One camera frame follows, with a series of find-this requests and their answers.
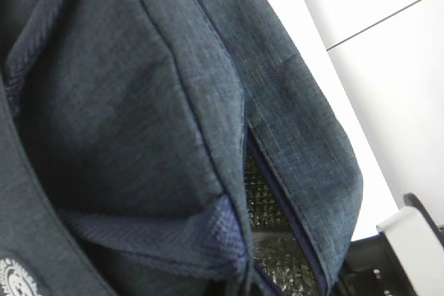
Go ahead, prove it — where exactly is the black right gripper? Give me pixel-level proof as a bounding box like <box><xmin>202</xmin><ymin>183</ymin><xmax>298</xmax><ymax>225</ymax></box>
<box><xmin>334</xmin><ymin>235</ymin><xmax>402</xmax><ymax>295</ymax></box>

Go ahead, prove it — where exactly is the dark blue fabric bag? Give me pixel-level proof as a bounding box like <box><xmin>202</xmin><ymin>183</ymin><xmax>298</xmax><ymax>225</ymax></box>
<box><xmin>1</xmin><ymin>0</ymin><xmax>363</xmax><ymax>295</ymax></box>

